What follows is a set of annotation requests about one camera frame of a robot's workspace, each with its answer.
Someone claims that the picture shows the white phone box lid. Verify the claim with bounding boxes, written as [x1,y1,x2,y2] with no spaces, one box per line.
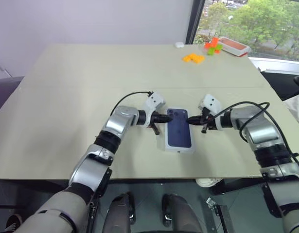
[163,107,197,154]

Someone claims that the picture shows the orange toy brick piece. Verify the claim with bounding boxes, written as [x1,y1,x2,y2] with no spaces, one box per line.
[204,36,220,49]

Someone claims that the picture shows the green toy brick piece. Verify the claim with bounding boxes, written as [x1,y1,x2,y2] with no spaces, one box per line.
[207,44,223,56]

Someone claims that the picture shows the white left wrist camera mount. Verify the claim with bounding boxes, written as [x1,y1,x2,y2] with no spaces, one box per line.
[144,91,167,115]

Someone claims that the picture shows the black window frame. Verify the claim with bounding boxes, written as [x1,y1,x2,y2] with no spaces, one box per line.
[185,0,205,45]

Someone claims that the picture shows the black metal floor bracket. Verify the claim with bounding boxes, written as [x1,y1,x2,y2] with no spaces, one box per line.
[204,196,231,233]

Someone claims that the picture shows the black chair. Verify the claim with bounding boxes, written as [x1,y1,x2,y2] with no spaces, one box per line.
[260,69,299,101]

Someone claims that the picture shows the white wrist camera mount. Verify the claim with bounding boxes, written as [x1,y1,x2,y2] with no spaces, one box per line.
[144,91,167,115]
[198,94,222,115]

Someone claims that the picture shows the white shoe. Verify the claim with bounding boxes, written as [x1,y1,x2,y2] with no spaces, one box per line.
[195,178,224,187]

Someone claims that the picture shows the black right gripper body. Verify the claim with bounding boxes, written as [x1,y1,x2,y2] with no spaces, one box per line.
[200,108,215,134]

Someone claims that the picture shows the white cloth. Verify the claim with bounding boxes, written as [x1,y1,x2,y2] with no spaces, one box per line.
[282,94,299,131]

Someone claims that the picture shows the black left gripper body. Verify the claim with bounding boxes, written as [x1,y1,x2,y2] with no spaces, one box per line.
[148,113,162,136]

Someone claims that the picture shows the yellow-orange toy brick cluster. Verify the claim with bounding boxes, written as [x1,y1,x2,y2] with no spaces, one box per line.
[182,53,205,64]

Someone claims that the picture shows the red and white flat box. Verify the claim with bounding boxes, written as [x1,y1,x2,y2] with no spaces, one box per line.
[217,36,251,58]

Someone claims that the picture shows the grey metal rail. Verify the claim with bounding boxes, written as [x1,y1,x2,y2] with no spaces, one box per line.
[0,55,13,79]

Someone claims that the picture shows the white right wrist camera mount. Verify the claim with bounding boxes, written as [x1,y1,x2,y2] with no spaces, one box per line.
[198,94,222,115]

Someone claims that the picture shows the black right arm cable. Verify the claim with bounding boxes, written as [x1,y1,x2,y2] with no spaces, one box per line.
[213,101,299,160]

